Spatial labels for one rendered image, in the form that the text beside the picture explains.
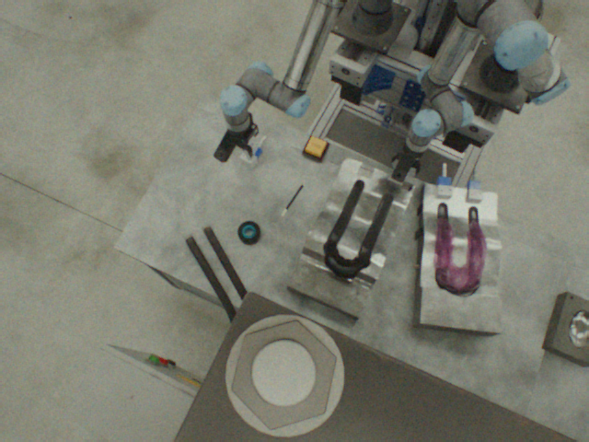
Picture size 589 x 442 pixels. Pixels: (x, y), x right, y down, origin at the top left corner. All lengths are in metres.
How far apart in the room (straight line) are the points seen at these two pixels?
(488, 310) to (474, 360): 0.19
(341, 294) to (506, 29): 0.92
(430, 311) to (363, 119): 1.29
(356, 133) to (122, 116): 1.34
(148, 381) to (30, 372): 1.79
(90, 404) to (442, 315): 1.07
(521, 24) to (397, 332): 1.01
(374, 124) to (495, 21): 1.44
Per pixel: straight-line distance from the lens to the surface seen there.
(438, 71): 1.59
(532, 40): 1.30
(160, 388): 1.07
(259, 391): 0.46
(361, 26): 1.88
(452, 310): 1.69
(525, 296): 1.91
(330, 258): 1.69
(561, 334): 1.86
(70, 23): 3.58
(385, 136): 2.64
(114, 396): 1.10
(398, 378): 0.51
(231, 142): 1.62
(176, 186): 1.90
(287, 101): 1.47
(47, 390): 2.79
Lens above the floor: 2.51
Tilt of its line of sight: 72 degrees down
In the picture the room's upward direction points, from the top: 3 degrees counter-clockwise
